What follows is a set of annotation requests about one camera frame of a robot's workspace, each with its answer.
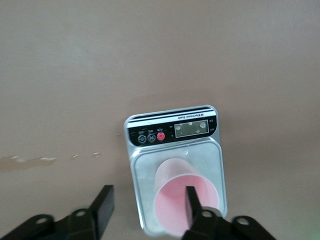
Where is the brown table cover sheet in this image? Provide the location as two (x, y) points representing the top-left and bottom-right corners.
(0, 0), (320, 240)

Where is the pink plastic cup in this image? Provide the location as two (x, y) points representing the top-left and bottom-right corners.
(152, 157), (221, 237)

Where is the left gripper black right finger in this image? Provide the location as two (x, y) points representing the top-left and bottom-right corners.
(181, 185), (278, 240)

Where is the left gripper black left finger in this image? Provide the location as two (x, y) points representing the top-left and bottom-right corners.
(0, 184), (115, 240)

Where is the silver digital kitchen scale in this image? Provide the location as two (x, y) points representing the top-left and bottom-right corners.
(124, 104), (229, 237)

